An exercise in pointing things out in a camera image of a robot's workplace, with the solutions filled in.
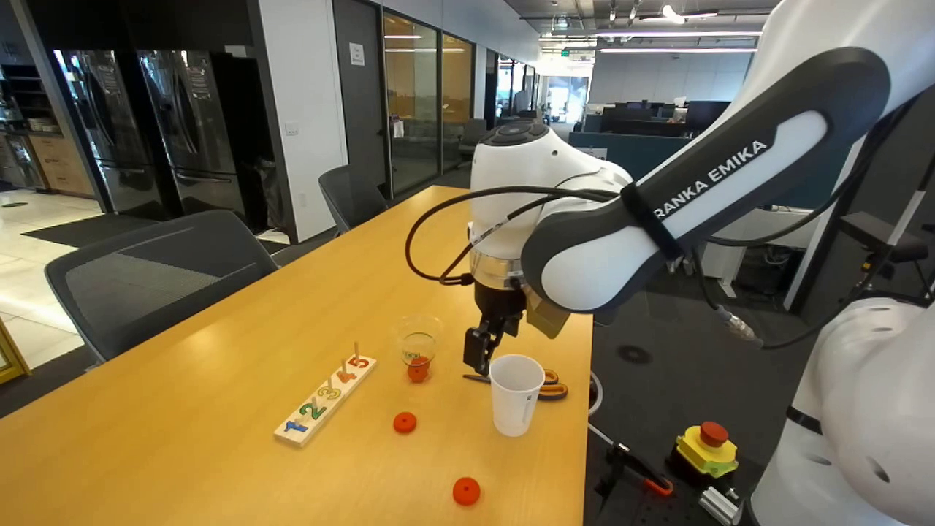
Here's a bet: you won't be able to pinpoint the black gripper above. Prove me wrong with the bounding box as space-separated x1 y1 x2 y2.
461 282 532 380

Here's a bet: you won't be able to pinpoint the white paper cup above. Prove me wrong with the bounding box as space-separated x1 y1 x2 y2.
484 350 548 440

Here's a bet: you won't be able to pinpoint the transparent plastic cup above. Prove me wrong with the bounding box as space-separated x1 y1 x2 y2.
393 314 446 385

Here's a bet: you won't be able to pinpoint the wooden number puzzle board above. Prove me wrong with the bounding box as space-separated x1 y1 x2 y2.
272 350 380 451

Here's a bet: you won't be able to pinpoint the grey mesh office chair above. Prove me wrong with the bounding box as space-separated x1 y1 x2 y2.
41 207 279 366
316 163 390 235

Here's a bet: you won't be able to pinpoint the blue desk partition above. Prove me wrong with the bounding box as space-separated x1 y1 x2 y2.
580 96 734 179

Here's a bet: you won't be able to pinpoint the yellow red emergency stop button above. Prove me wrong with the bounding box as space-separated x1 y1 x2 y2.
672 418 741 483

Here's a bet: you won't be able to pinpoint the grey metal block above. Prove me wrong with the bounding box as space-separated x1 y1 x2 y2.
694 483 747 526

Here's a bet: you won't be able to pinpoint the dark glass door cabinet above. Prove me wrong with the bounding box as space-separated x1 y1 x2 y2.
53 45 252 220

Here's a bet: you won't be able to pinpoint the black office chair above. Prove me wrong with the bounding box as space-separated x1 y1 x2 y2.
829 156 935 305

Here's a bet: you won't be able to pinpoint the beige drawer cabinet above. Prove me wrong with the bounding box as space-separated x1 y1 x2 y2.
24 130 100 203

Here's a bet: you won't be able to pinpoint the yellow framed board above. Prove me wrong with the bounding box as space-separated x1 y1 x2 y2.
0 318 33 390

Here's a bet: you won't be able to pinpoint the black orange handled scissors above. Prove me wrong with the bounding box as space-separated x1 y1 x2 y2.
461 366 572 404

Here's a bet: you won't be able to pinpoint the black looping cable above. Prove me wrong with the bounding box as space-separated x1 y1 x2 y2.
404 181 626 286

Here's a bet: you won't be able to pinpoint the black tool with red handle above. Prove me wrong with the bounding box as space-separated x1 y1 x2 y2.
592 442 678 504

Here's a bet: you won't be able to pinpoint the black cable with connector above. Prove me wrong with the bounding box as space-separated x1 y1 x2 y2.
694 96 935 355

